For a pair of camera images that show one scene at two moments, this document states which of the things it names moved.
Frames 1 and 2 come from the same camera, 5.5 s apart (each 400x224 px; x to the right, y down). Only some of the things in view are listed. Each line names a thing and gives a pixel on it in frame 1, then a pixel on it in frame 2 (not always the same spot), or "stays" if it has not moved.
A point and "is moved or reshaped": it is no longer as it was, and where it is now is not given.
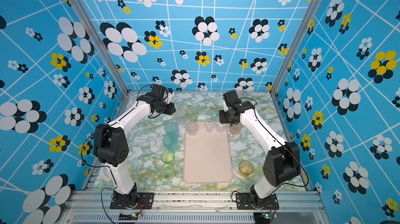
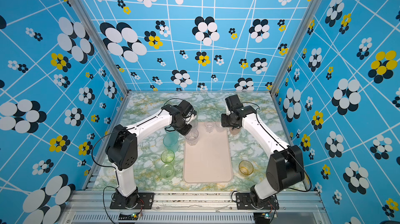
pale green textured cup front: [166, 171] stays
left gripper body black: [165, 109] -> [183, 127]
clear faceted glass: [220, 127] stays
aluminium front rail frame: [95, 207] stays
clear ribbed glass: [209, 126] stays
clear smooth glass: [180, 115] is moved or reshaped
